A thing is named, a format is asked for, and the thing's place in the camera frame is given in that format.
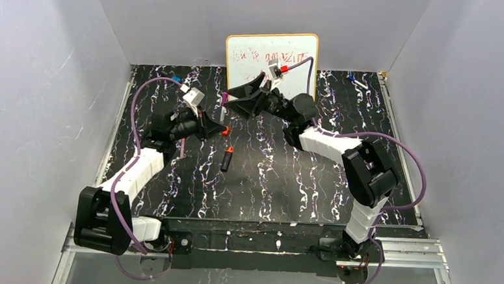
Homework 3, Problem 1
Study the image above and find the orange highlighter cap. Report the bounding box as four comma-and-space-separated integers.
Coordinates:
222, 126, 230, 136

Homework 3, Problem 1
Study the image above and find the pink marker pen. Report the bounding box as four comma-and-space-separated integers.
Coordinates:
179, 138, 186, 158

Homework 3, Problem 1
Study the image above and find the black orange highlighter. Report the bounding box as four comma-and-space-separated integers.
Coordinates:
220, 146, 233, 172

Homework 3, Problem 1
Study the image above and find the white green-tipped pen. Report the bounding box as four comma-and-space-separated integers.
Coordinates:
219, 107, 226, 124

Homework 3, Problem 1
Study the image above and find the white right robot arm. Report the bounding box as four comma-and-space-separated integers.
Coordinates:
224, 73, 400, 259

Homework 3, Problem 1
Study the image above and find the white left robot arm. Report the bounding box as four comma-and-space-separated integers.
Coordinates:
73, 108, 227, 255

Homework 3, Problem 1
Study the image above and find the white blue pen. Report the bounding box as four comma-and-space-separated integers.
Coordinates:
348, 75, 369, 90

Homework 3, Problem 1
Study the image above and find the orange framed whiteboard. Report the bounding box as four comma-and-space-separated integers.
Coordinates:
225, 33, 319, 99

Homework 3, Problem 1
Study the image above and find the blue black marker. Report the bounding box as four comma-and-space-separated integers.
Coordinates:
159, 73, 182, 84

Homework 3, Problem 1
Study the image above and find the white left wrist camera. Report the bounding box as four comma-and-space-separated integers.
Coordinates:
180, 84, 205, 115

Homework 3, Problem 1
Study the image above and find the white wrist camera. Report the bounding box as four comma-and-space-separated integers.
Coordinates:
180, 84, 205, 115
268, 58, 284, 90

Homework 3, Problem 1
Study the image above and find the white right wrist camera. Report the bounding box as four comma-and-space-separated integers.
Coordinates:
268, 58, 284, 90

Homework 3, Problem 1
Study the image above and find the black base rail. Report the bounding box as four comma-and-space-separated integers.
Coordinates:
126, 214, 386, 281

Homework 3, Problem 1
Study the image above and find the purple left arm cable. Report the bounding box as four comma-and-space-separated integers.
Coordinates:
105, 74, 187, 283

